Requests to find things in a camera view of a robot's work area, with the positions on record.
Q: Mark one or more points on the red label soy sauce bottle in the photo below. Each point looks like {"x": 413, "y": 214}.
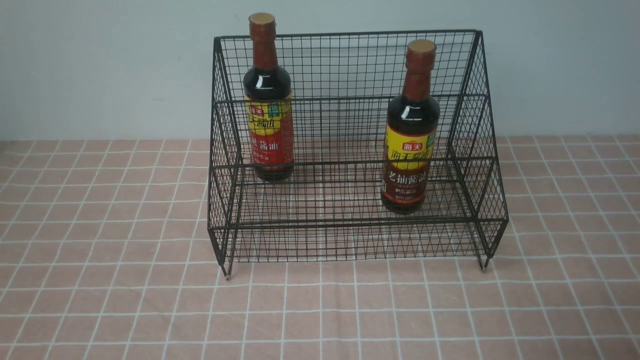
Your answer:
{"x": 267, "y": 89}

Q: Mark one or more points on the brown label soy sauce bottle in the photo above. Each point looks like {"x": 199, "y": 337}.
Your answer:
{"x": 410, "y": 133}

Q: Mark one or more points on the pink checkered tablecloth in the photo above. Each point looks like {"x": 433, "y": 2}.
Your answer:
{"x": 105, "y": 255}

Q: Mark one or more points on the black wire mesh shelf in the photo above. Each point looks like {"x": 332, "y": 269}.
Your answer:
{"x": 330, "y": 208}

